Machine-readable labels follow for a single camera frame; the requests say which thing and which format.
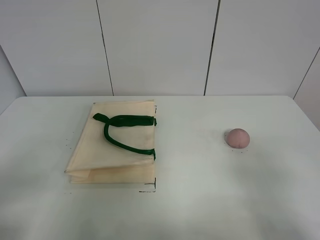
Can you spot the cream linen bag green handles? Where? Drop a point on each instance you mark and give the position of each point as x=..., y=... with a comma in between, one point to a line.
x=117, y=145

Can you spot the pink peach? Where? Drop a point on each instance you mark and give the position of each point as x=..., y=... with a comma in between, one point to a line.
x=238, y=138

